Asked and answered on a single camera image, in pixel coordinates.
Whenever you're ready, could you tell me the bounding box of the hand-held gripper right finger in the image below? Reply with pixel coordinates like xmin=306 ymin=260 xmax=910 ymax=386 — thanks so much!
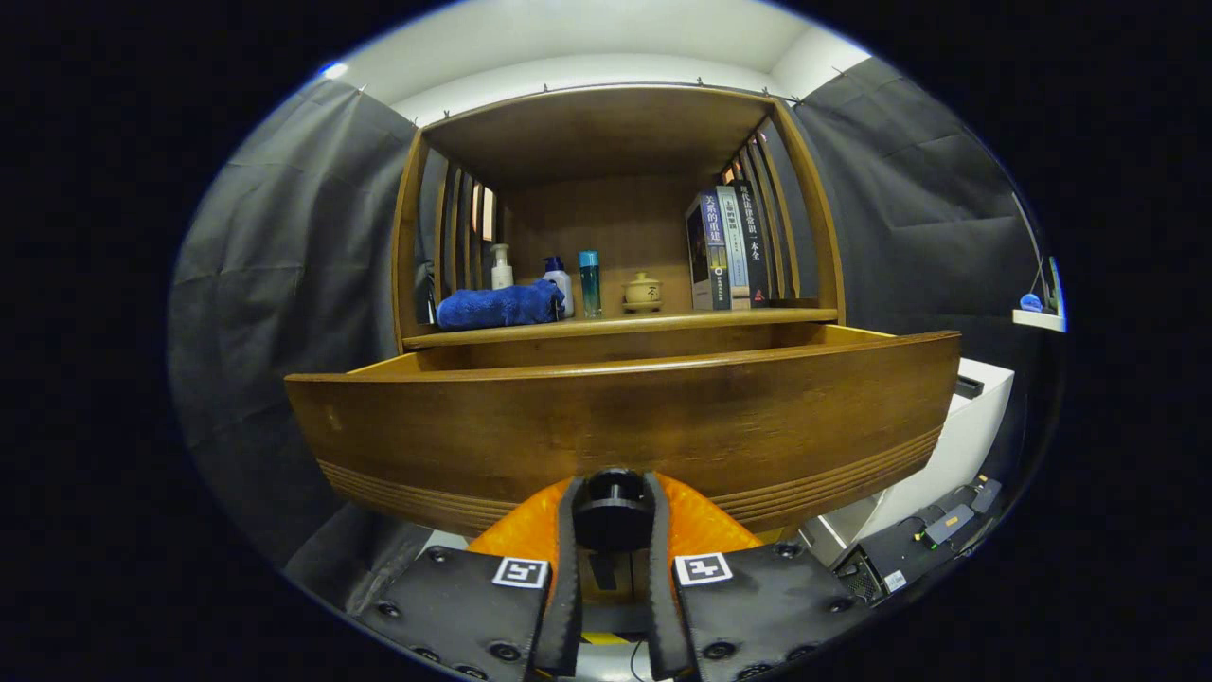
xmin=644 ymin=471 xmax=867 ymax=682

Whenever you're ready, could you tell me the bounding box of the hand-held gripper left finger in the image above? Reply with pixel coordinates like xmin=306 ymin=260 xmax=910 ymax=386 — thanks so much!
xmin=365 ymin=474 xmax=590 ymax=682

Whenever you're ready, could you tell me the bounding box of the wooden drawer with black knob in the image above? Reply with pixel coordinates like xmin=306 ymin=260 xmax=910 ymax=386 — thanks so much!
xmin=284 ymin=322 xmax=962 ymax=555

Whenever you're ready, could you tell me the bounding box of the wooden countertop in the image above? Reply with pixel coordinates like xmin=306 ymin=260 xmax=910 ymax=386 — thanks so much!
xmin=402 ymin=306 xmax=841 ymax=350

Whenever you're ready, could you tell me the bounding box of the black power adapter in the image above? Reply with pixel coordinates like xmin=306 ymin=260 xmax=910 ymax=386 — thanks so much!
xmin=917 ymin=503 xmax=976 ymax=547

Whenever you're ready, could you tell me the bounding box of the blue towel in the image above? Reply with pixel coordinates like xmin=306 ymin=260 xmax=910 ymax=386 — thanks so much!
xmin=435 ymin=279 xmax=566 ymax=332

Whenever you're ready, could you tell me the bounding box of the white lotion bottle blue cap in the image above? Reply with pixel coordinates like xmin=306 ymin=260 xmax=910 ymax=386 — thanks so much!
xmin=542 ymin=256 xmax=575 ymax=319

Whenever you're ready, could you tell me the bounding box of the teal bottle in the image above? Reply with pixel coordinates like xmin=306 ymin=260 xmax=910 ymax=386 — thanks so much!
xmin=579 ymin=250 xmax=603 ymax=319

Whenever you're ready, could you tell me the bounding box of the beige lidded tea cup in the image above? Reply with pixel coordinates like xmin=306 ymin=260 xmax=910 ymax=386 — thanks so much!
xmin=621 ymin=273 xmax=665 ymax=314

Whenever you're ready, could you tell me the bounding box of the white box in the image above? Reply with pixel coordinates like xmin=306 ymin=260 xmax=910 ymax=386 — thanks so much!
xmin=819 ymin=357 xmax=1015 ymax=546

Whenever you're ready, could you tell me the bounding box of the dark blue book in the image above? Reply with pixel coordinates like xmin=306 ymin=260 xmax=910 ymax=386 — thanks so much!
xmin=685 ymin=188 xmax=735 ymax=312

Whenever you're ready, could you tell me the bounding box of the pale grey book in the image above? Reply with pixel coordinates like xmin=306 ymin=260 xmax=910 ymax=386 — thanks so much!
xmin=715 ymin=185 xmax=754 ymax=311

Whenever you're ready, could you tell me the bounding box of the black book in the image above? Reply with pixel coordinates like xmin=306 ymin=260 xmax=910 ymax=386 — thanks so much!
xmin=734 ymin=180 xmax=771 ymax=308

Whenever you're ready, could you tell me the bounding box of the black backdrop cloth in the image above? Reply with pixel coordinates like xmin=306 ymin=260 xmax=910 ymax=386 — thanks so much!
xmin=169 ymin=57 xmax=1052 ymax=607

